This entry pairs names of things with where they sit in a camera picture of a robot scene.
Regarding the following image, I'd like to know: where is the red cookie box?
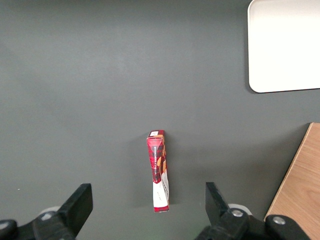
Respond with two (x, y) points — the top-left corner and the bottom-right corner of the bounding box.
(146, 129), (171, 213)

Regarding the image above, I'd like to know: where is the white rectangular tray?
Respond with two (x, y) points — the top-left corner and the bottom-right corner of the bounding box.
(247, 0), (320, 94)

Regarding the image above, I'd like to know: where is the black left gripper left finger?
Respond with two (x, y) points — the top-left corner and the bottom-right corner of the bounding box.
(0, 183), (94, 240)

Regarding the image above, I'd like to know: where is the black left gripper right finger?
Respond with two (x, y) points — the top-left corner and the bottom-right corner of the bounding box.
(194, 181), (311, 240)

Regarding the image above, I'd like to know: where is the light wooden box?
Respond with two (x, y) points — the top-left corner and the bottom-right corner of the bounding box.
(264, 122), (320, 240)

